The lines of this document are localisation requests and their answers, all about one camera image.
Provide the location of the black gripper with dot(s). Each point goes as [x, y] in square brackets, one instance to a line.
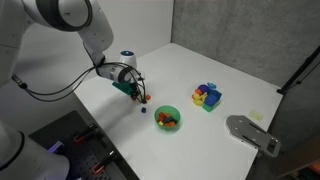
[136, 83]

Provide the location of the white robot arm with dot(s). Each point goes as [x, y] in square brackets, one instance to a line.
[21, 157]

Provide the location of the blue small block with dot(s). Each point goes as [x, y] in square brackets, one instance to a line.
[143, 110]

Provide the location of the green plastic bowl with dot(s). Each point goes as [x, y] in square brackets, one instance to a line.
[173, 112]

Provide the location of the blocks inside green bowl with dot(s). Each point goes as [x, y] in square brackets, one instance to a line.
[166, 120]

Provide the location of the upper black orange clamp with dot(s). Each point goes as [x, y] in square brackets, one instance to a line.
[88, 132]

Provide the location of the black orange clamp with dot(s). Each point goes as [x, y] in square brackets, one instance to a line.
[104, 162]
[88, 132]

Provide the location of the colourful toy pile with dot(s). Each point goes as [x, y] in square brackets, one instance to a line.
[201, 93]

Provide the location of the teal box of toys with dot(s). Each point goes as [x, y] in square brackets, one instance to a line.
[211, 101]

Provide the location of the black perforated base board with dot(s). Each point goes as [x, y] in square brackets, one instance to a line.
[58, 137]

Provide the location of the lower black orange clamp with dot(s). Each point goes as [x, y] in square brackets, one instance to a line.
[104, 162]

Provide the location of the grey metal mounting plate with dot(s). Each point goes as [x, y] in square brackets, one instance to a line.
[245, 130]

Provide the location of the pale yellow sticker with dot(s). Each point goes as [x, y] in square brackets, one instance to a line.
[256, 116]

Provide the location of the black tripod leg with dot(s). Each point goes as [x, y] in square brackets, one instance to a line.
[299, 71]

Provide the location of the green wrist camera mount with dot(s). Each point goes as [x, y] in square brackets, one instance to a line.
[125, 88]

